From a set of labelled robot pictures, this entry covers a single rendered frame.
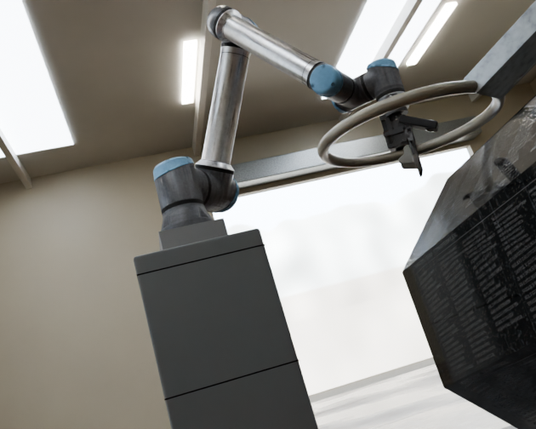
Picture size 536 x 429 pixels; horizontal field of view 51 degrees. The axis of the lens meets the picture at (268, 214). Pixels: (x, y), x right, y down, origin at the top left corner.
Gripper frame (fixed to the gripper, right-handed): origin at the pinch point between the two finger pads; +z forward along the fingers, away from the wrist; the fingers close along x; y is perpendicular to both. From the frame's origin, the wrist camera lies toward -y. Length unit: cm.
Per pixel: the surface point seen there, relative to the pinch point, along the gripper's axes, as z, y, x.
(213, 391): 47, 72, 19
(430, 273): 31.2, 5.4, 19.9
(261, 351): 40, 58, 11
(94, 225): -176, 442, -492
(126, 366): 21, 426, -485
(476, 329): 47, -1, 30
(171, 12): -292, 180, -290
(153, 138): -273, 331, -503
